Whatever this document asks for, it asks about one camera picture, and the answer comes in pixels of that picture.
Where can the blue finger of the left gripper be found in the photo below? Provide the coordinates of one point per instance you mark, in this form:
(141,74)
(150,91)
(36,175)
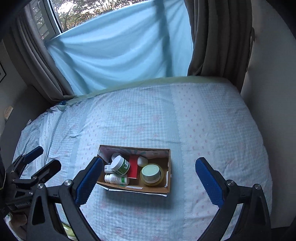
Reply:
(48,171)
(32,154)

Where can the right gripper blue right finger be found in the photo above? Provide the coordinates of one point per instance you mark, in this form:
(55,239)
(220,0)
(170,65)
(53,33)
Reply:
(212,181)

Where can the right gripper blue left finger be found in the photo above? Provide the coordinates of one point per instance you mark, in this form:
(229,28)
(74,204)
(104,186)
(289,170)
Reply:
(85,181)

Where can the white medicine bottle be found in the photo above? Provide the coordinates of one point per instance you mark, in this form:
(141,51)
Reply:
(116,179)

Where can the white lid green jar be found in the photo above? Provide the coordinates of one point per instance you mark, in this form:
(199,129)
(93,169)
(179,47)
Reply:
(120,165)

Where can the red Marubi box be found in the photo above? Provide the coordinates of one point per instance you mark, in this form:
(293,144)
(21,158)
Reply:
(132,172)

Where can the yellow tape roll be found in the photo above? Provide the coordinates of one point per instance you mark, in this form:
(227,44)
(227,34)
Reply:
(157,183)

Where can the small white object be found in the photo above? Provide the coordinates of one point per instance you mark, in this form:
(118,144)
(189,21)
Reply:
(142,161)

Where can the pale green lid jar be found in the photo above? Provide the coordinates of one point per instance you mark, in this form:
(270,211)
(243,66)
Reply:
(151,173)

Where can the open cardboard box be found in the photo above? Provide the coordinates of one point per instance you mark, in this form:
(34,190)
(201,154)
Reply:
(162,157)

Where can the left grey curtain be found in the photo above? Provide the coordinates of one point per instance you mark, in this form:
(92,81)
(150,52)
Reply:
(32,60)

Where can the grey curtain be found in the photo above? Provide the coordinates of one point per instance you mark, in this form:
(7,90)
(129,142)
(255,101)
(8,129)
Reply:
(32,60)
(222,35)

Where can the window with trees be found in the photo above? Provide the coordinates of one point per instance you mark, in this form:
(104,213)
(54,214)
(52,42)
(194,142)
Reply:
(53,17)

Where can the right grey curtain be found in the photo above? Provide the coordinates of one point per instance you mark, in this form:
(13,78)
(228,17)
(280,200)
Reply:
(222,35)

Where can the light blue hanging cloth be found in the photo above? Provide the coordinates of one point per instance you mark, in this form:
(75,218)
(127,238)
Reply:
(143,41)

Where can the wall socket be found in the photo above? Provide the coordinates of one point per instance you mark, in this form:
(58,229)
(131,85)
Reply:
(7,112)

